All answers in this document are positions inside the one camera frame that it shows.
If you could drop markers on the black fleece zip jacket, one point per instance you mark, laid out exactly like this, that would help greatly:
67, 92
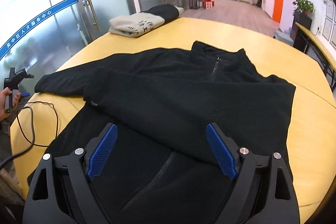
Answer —
162, 168

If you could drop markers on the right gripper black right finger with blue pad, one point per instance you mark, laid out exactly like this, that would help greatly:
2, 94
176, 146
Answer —
262, 189

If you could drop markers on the folded beige and black garment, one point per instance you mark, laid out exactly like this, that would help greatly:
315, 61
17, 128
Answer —
138, 24

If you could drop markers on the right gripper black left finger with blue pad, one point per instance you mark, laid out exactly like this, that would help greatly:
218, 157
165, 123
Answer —
61, 190

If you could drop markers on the wooden side table black frame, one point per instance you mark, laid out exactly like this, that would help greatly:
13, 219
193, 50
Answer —
304, 40

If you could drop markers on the potted green plant black stand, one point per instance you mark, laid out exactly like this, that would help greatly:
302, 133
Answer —
301, 15

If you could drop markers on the person's left hand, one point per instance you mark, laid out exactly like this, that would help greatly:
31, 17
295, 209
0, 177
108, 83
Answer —
9, 101

